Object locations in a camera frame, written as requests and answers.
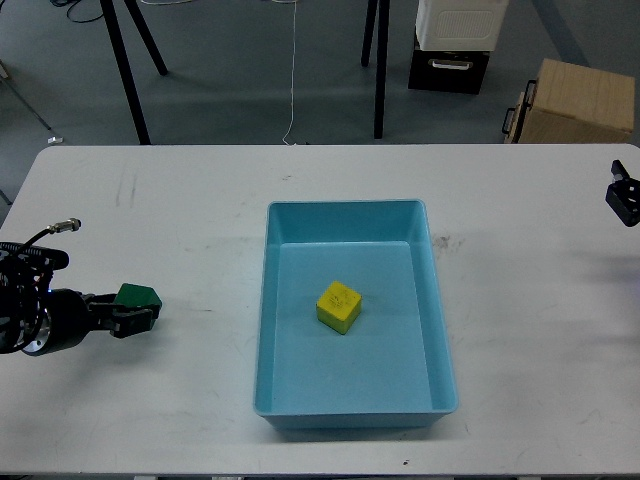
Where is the green wooden cube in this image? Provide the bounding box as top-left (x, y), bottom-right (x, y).
top-left (114, 283), bottom-right (162, 308)

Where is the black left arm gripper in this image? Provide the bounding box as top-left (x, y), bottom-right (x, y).
top-left (22, 289), bottom-right (161, 356)

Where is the wooden crate with black handles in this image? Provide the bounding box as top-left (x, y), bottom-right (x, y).
top-left (502, 59), bottom-right (635, 144)

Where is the white hanging cable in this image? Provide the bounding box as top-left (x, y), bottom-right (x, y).
top-left (282, 0), bottom-right (299, 147)

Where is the yellow wooden cube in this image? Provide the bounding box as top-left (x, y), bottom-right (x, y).
top-left (316, 281), bottom-right (362, 335)

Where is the light blue plastic bin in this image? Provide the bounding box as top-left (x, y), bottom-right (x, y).
top-left (254, 200), bottom-right (458, 429)

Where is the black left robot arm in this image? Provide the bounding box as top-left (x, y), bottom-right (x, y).
top-left (1, 218), bottom-right (162, 356)

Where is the black storage box with handle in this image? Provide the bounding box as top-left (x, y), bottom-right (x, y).
top-left (408, 41), bottom-right (491, 95)

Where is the black slanted table leg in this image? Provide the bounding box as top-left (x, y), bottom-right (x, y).
top-left (124, 0), bottom-right (168, 76)

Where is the black slanted leg center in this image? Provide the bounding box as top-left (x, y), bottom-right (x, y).
top-left (360, 0), bottom-right (378, 67)

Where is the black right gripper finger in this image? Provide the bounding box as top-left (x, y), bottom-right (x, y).
top-left (605, 159), bottom-right (639, 227)

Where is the black table leg center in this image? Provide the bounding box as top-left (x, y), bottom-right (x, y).
top-left (374, 0), bottom-right (391, 140)

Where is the black table leg far left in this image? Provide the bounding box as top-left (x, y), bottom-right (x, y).
top-left (99, 0), bottom-right (151, 145)

